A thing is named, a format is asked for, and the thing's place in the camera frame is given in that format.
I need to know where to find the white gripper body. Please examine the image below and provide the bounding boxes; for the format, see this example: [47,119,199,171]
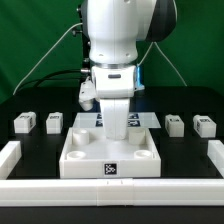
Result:
[92,66,136,140]

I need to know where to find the white square tabletop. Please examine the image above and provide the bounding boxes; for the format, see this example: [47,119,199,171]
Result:
[59,127,161,179]

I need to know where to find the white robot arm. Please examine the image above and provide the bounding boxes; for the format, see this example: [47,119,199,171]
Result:
[79,0,177,140]

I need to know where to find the white marker sheet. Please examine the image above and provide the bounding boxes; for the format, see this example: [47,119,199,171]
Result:
[73,112,161,128]

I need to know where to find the white right fence piece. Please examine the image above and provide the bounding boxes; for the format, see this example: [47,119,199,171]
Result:
[207,140,224,178]

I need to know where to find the white fence piece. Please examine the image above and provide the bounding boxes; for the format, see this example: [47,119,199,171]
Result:
[207,140,224,178]
[0,141,22,180]

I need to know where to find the white left fence piece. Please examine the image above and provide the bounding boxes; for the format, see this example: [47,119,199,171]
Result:
[0,141,22,180]

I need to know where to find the white front fence bar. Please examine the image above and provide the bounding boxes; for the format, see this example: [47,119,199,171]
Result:
[0,179,224,207]

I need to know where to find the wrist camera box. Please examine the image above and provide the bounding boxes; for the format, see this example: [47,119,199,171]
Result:
[79,77,96,111]

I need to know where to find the black cables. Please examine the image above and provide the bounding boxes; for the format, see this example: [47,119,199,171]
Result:
[14,68,94,95]

